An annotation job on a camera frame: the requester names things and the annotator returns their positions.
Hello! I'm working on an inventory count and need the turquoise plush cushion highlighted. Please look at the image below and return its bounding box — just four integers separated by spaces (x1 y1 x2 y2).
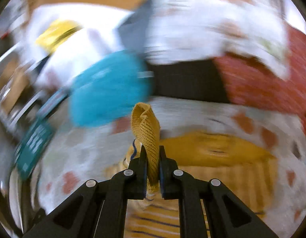
69 50 154 127

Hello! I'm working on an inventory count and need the teal box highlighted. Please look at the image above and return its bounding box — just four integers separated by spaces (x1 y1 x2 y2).
15 117 55 181

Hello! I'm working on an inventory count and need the orange floral bedsheet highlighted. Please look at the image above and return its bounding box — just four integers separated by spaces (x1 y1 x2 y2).
214 26 306 133

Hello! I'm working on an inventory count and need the white blanket with hearts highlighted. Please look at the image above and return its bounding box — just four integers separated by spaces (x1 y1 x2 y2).
32 97 306 237

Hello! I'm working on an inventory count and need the yellow striped knit garment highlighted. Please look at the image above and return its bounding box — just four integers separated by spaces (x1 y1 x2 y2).
105 103 278 237

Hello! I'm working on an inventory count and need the white patterned pillow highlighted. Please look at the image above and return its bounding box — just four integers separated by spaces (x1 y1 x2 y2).
118 0 290 80

